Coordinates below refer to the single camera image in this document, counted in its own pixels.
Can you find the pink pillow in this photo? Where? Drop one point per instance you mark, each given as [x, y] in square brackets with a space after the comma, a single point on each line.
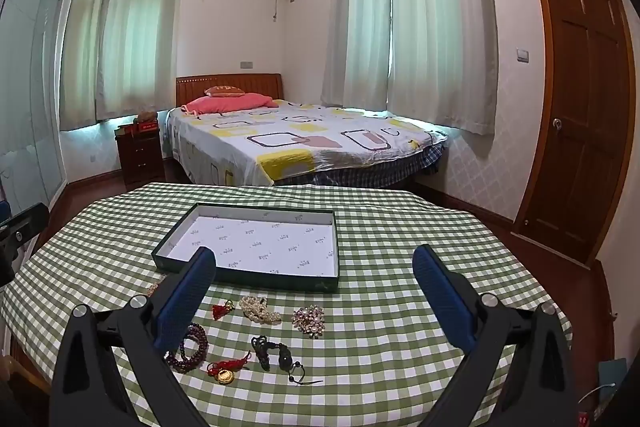
[210, 105]

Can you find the brown wooden door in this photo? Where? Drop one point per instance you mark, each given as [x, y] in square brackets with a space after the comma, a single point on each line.
[586, 128]

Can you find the left white curtains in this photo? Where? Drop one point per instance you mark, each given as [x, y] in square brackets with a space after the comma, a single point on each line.
[118, 59]

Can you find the bed with patterned quilt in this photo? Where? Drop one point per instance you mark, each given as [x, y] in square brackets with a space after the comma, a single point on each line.
[290, 143]

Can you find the red patterned cushion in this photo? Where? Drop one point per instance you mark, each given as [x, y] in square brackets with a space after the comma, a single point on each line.
[224, 92]

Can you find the white curtains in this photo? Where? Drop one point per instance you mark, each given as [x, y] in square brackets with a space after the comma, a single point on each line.
[118, 59]
[429, 60]

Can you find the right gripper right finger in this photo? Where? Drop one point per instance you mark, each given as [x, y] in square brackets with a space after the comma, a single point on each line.
[539, 389]

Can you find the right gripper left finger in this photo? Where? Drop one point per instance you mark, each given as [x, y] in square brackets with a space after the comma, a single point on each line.
[87, 389]

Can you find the right white curtains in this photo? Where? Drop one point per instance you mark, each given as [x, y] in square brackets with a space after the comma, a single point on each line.
[429, 60]

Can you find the red knot gold pendant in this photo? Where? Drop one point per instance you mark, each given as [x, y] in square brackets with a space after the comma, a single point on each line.
[223, 372]

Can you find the dark green jewelry tray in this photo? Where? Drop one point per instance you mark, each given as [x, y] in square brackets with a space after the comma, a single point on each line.
[261, 247]

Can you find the white light switch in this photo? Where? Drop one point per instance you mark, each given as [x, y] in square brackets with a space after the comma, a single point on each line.
[522, 55]

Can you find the red tassel bead charm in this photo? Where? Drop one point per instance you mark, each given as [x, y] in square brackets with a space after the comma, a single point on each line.
[219, 311]

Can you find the wooden headboard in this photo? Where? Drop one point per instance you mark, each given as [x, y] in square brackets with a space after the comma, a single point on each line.
[191, 87]

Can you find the dark wooden nightstand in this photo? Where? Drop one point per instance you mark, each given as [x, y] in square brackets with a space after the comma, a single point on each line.
[140, 155]

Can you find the glass wardrobe door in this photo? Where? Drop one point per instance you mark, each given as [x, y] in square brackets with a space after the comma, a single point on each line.
[31, 160]

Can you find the items on nightstand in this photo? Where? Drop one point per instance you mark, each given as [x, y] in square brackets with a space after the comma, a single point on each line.
[143, 122]

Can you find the green checkered tablecloth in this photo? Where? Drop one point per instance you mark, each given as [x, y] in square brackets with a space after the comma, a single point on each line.
[383, 359]

